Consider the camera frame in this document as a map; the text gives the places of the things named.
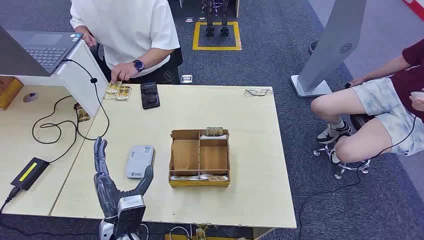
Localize round grey desk grommet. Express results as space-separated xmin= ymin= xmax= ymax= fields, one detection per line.
xmin=22 ymin=92 xmax=40 ymax=104

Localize black robot legs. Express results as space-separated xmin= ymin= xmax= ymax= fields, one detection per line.
xmin=202 ymin=0 xmax=230 ymax=38

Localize white and black sneaker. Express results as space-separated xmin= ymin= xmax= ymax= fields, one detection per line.
xmin=316 ymin=121 xmax=353 ymax=145
xmin=329 ymin=132 xmax=352 ymax=166

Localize brown wooden box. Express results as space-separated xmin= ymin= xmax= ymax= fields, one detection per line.
xmin=0 ymin=76 xmax=24 ymax=111

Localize black stool chrome base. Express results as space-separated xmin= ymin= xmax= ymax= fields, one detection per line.
xmin=312 ymin=114 xmax=376 ymax=180

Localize upright hotel card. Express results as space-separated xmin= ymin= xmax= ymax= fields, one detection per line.
xmin=205 ymin=126 xmax=224 ymax=137

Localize black controller cable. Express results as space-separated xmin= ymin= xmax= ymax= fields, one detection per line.
xmin=297 ymin=114 xmax=418 ymax=240

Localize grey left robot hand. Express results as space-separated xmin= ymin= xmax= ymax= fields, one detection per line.
xmin=93 ymin=136 xmax=155 ymax=220

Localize clear eyeglasses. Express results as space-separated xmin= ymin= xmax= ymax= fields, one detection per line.
xmin=243 ymin=88 xmax=275 ymax=98

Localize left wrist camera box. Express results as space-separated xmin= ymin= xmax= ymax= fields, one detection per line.
xmin=113 ymin=194 xmax=147 ymax=240

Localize wooden compartment organizer box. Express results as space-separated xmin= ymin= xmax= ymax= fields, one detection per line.
xmin=168 ymin=128 xmax=231 ymax=189

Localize black power adapter yellow label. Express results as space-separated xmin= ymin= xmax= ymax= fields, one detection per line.
xmin=10 ymin=157 xmax=51 ymax=192

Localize person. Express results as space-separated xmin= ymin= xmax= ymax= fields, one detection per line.
xmin=69 ymin=0 xmax=184 ymax=85
xmin=310 ymin=38 xmax=424 ymax=165

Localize black office chair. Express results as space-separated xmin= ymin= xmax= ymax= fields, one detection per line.
xmin=160 ymin=47 xmax=184 ymax=85

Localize white laptop stand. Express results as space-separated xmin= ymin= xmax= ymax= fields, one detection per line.
xmin=14 ymin=39 xmax=110 ymax=117

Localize silver kiosk stand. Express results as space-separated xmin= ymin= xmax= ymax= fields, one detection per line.
xmin=290 ymin=0 xmax=368 ymax=99

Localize person's left hand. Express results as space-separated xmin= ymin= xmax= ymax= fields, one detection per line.
xmin=110 ymin=62 xmax=138 ymax=84
xmin=409 ymin=92 xmax=424 ymax=112

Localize white paper sleeve bundle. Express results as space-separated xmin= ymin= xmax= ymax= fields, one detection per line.
xmin=169 ymin=174 xmax=208 ymax=182

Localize black laptop power cable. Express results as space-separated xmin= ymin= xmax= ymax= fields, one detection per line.
xmin=31 ymin=58 xmax=111 ymax=164

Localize yellow floor tape square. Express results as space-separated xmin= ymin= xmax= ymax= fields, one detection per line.
xmin=192 ymin=21 xmax=243 ymax=52

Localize grey card reader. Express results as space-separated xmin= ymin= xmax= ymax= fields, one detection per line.
xmin=124 ymin=145 xmax=156 ymax=180

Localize dark grey laptop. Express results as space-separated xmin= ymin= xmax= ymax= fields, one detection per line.
xmin=0 ymin=25 xmax=84 ymax=78

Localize black adapter mains cable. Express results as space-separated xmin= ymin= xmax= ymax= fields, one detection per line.
xmin=0 ymin=186 xmax=21 ymax=216

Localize small patterned card pile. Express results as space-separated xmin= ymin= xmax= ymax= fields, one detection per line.
xmin=73 ymin=102 xmax=91 ymax=123

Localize black smartphone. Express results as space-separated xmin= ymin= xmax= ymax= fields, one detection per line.
xmin=140 ymin=81 xmax=161 ymax=110

